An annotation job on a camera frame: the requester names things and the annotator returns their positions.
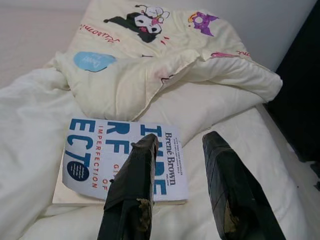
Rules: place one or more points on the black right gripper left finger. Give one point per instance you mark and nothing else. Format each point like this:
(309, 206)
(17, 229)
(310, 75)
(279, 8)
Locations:
(130, 187)

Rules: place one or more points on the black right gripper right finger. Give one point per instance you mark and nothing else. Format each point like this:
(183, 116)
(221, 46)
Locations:
(230, 187)

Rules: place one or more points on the white blue-lettered book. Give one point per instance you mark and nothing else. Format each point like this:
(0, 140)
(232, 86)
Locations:
(87, 162)

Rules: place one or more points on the cream cartoon print quilt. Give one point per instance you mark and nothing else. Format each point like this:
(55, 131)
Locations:
(150, 75)

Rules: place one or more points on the white sheeted bed mattress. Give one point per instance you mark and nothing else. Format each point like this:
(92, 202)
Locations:
(32, 45)

